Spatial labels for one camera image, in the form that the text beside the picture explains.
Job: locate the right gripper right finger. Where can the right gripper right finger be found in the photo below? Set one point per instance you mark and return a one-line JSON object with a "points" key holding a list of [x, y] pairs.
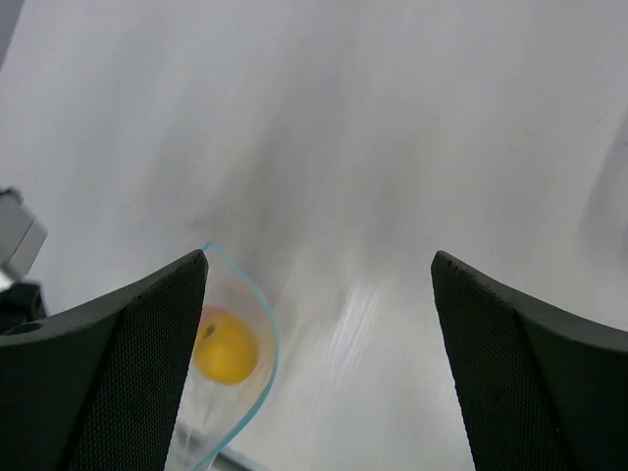
{"points": [[539, 388]]}

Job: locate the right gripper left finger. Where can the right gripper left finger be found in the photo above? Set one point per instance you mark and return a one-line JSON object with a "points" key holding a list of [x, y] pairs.
{"points": [[98, 387]]}

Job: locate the yellow toy fruit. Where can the yellow toy fruit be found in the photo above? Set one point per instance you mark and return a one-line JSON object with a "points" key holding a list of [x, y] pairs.
{"points": [[226, 351]]}

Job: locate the clear zip top bag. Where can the clear zip top bag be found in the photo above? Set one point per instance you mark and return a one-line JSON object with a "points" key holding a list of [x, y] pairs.
{"points": [[211, 415]]}

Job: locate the pink toy egg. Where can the pink toy egg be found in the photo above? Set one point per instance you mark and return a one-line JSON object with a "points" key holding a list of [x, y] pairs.
{"points": [[211, 311]]}

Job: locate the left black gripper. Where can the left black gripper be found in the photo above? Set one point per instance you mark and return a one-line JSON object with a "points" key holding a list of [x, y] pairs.
{"points": [[21, 303]]}

